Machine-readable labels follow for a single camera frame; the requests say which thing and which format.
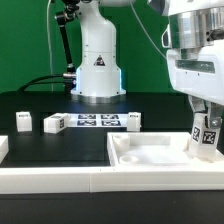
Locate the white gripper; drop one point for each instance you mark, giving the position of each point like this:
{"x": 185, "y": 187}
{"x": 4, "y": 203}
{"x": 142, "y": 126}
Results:
{"x": 201, "y": 79}

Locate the white square table top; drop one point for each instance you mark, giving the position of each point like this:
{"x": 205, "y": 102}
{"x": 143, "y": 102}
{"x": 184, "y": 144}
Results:
{"x": 153, "y": 149}

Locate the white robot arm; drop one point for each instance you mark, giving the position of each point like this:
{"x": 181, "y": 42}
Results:
{"x": 194, "y": 39}

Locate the printed tag sheet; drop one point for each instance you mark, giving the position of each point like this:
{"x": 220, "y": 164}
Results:
{"x": 98, "y": 120}

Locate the white U-shaped fence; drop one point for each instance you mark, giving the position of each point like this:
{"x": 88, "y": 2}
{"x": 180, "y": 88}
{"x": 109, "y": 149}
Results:
{"x": 107, "y": 179}

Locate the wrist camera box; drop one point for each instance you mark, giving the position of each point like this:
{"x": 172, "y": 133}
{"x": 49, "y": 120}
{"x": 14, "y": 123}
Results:
{"x": 166, "y": 38}

